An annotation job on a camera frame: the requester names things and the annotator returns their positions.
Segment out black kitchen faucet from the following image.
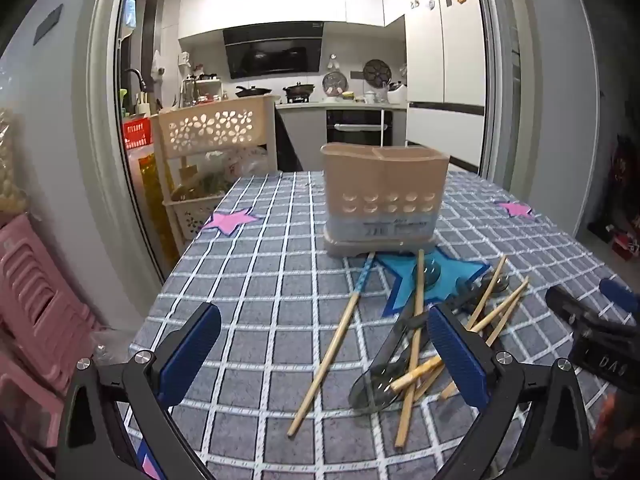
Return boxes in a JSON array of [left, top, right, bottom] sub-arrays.
[[124, 68, 149, 94]]

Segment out grey checked tablecloth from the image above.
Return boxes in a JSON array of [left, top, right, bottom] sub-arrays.
[[127, 170, 621, 480]]

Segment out beige plastic utensil holder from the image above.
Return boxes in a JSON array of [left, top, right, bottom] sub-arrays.
[[320, 142, 449, 260]]

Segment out red decorations pile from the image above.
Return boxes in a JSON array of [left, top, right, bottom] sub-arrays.
[[587, 132, 640, 262]]

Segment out yellow oil bottle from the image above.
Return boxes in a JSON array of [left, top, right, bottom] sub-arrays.
[[129, 152, 177, 263]]

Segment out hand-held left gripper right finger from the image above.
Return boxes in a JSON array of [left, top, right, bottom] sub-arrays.
[[426, 304, 593, 480]]

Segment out blue star sticker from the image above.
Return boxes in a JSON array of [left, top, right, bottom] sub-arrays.
[[372, 249, 493, 319]]

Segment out round patterned wall plate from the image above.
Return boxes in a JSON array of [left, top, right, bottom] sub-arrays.
[[322, 71, 348, 96]]

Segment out round dark wall plate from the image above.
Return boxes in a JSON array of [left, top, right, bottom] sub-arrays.
[[363, 59, 391, 86]]

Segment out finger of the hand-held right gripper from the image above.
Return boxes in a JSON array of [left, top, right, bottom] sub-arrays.
[[545, 285, 632, 337], [599, 277, 640, 317]]

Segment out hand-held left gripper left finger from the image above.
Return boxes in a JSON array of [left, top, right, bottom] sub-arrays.
[[55, 302, 223, 480]]

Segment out dark wall switch panel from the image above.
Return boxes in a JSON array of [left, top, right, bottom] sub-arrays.
[[34, 4, 65, 45]]

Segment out black built-in oven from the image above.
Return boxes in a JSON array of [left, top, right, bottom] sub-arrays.
[[326, 108, 394, 149]]

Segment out white wall cabinets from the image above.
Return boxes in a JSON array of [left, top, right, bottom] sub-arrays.
[[177, 0, 386, 41]]

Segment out black range hood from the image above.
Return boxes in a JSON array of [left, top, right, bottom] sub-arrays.
[[222, 22, 325, 81]]

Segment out clear bag of beige balls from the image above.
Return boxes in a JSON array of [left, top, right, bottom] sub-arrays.
[[0, 107, 31, 216]]

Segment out clear plastic bags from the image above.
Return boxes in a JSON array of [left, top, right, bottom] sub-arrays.
[[200, 146, 273, 186]]

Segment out black lidded wok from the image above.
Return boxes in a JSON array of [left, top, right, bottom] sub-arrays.
[[282, 82, 317, 101]]

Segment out red labelled box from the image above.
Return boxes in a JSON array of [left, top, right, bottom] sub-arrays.
[[122, 116, 154, 151]]

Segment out blue patterned bamboo chopstick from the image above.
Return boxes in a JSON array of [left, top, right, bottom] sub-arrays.
[[287, 254, 376, 437]]

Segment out person's right forearm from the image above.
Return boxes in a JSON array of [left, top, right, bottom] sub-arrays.
[[592, 391, 640, 467]]

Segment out pink star sticker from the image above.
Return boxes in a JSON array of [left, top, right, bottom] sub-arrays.
[[495, 200, 539, 221], [199, 206, 261, 237], [136, 437, 168, 480]]

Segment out beige flower-cutout storage cart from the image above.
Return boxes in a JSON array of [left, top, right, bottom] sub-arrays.
[[150, 95, 281, 256]]

